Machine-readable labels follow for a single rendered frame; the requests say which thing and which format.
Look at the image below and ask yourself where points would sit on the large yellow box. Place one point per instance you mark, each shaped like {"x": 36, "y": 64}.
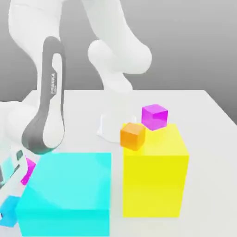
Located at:
{"x": 155, "y": 177}

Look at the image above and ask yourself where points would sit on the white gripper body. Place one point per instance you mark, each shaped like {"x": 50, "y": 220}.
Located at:
{"x": 15, "y": 182}

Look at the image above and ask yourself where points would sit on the large cyan box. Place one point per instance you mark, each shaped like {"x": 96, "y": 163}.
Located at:
{"x": 70, "y": 188}

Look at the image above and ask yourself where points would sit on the small orange cube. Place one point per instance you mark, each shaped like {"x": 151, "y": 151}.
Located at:
{"x": 131, "y": 137}

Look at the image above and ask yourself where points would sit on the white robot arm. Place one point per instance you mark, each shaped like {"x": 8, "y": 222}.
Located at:
{"x": 50, "y": 129}

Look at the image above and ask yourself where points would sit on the small blue cube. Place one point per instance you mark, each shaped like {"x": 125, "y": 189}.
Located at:
{"x": 9, "y": 209}

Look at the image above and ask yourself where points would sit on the small magenta cube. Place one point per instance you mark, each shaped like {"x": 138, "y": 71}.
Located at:
{"x": 30, "y": 167}
{"x": 154, "y": 116}

